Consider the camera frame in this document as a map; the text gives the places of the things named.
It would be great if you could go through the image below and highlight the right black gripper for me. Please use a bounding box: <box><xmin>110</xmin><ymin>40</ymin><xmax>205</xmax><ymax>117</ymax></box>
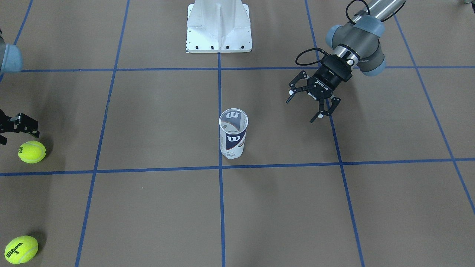
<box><xmin>0</xmin><ymin>110</ymin><xmax>40</xmax><ymax>145</ymax></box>

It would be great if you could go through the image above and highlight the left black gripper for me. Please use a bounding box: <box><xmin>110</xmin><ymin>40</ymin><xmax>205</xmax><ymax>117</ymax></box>
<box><xmin>286</xmin><ymin>55</ymin><xmax>355</xmax><ymax>123</ymax></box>

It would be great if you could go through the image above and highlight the Roland Garros yellow tennis ball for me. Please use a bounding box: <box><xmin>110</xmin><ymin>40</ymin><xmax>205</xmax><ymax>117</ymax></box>
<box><xmin>17</xmin><ymin>141</ymin><xmax>46</xmax><ymax>164</ymax></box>

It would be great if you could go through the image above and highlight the clear plastic tennis ball can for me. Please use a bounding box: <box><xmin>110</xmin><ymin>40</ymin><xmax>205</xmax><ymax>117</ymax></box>
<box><xmin>219</xmin><ymin>108</ymin><xmax>249</xmax><ymax>159</ymax></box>

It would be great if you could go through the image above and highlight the Wilson 3 yellow tennis ball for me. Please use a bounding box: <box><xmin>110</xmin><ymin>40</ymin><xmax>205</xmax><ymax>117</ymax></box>
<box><xmin>4</xmin><ymin>235</ymin><xmax>39</xmax><ymax>265</ymax></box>

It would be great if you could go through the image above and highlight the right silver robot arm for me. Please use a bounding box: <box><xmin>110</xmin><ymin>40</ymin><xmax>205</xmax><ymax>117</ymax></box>
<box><xmin>0</xmin><ymin>32</ymin><xmax>40</xmax><ymax>138</ymax></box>

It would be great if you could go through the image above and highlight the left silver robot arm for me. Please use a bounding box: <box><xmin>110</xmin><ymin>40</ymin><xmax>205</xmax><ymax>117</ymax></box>
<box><xmin>289</xmin><ymin>0</ymin><xmax>406</xmax><ymax>122</ymax></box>

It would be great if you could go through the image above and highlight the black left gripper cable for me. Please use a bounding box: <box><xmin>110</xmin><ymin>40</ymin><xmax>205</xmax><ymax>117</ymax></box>
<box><xmin>296</xmin><ymin>0</ymin><xmax>371</xmax><ymax>68</ymax></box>

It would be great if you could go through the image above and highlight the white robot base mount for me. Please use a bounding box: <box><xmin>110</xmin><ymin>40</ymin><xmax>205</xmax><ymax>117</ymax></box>
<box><xmin>186</xmin><ymin>0</ymin><xmax>253</xmax><ymax>53</ymax></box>

